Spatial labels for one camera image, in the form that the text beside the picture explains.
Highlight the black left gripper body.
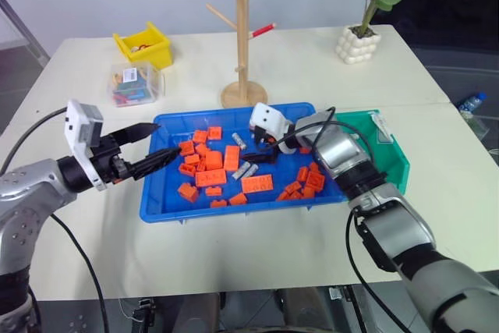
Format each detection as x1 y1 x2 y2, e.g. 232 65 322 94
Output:
91 133 136 186

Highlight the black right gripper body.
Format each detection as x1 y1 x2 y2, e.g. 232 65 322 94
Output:
253 126 282 155

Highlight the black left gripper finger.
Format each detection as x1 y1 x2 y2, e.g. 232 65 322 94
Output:
115 122 161 147
129 147 182 182

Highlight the blue plastic bin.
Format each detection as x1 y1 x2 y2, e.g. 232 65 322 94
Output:
139 101 350 226

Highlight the yellow plastic bin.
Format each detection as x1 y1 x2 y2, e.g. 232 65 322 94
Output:
112 20 174 70

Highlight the green plastic bin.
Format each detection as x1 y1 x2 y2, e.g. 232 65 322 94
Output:
334 108 412 197

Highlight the long orange toy brick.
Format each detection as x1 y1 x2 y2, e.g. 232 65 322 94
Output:
194 168 228 189
223 145 242 172
241 173 275 194

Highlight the square orange toy brick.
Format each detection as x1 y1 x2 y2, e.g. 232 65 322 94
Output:
305 172 326 193
203 150 225 171

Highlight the clear plastic box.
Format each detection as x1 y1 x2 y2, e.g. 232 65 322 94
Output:
105 60 167 109

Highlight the wooden mug tree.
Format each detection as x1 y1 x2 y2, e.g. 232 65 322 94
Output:
205 0 271 109

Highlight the white bubble plant pot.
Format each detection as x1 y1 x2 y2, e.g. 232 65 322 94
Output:
334 24 383 66

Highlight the black table clamp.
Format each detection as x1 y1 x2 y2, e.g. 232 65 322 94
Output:
132 297 155 327

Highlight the plastic water bottle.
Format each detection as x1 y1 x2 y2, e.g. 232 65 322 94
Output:
456 91 490 116

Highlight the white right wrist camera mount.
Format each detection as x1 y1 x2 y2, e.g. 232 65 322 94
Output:
248 102 292 140

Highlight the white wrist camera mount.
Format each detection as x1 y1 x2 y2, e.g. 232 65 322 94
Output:
64 99 108 192
248 102 292 140

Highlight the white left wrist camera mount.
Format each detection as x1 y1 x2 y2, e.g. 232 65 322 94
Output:
64 99 108 192

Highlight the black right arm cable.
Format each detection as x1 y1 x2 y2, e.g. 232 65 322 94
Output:
268 105 388 179
345 205 415 333

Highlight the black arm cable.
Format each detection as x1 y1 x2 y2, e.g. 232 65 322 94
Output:
0 108 69 175
345 205 415 333
48 213 108 333
268 105 388 179

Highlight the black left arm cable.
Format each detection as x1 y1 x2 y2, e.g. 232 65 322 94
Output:
0 108 69 175
48 213 108 333

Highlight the grey metal frame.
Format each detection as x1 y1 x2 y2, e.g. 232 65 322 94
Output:
0 0 51 66

